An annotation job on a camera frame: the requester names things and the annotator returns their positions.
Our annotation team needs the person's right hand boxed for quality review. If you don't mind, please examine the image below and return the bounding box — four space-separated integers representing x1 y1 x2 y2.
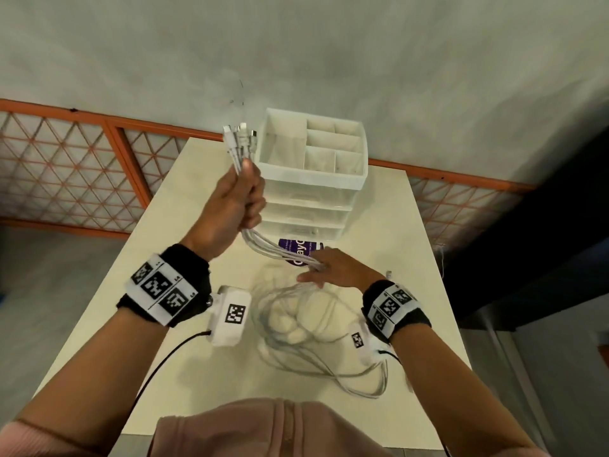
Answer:
296 247 387 296

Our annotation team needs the person's left hand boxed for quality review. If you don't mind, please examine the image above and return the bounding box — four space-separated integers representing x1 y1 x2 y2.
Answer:
180 158 267 262

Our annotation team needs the white cable bundle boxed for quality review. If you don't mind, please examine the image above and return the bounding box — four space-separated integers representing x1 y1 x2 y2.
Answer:
222 121 415 401

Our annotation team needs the white drawer organizer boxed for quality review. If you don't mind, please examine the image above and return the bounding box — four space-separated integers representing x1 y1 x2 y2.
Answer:
253 107 370 243

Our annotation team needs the person's left forearm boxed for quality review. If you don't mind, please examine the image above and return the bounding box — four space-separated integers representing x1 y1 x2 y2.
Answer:
14 307 170 451

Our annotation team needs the person's right forearm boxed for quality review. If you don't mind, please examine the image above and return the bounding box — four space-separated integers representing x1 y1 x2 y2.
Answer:
389 323 541 457

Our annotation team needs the purple round sticker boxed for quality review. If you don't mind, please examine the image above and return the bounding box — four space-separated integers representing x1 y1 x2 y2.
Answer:
278 237 324 267

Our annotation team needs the black right marker wristband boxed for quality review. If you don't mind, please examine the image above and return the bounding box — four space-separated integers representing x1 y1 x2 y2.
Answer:
361 279 433 346

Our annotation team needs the white table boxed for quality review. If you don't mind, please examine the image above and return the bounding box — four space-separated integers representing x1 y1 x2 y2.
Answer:
36 136 472 451

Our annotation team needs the orange mesh fence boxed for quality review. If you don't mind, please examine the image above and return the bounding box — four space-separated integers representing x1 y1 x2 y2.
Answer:
0 98 536 248

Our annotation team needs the pink sweater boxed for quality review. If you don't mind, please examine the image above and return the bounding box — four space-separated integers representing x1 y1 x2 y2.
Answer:
0 398 553 457

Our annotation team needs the dark furniture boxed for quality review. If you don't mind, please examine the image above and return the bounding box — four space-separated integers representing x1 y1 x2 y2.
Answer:
440 123 609 334

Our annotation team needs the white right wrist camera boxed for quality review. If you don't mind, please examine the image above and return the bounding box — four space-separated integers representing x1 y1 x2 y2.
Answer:
350 323 387 367

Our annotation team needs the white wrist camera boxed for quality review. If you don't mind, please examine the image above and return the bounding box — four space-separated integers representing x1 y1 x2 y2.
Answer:
208 285 252 348
350 323 387 367

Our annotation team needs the black right camera cable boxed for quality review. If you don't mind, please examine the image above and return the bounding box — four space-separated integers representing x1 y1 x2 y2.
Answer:
378 349 453 457

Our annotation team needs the black camera cable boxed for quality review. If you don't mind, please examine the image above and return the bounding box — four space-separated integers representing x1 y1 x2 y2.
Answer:
378 349 453 457
128 330 213 414

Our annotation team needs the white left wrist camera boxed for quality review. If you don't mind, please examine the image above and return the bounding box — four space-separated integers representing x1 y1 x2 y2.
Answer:
208 285 252 348

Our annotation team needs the black left camera cable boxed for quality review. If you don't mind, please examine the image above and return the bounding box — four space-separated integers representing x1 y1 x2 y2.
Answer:
128 330 213 414

